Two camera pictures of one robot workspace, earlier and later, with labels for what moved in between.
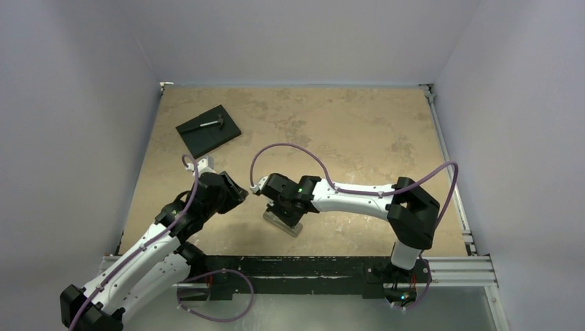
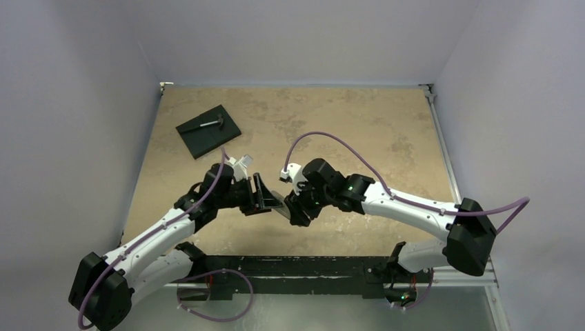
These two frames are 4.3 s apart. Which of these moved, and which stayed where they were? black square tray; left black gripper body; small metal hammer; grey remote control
Moved: grey remote control; left black gripper body
Stayed: small metal hammer; black square tray
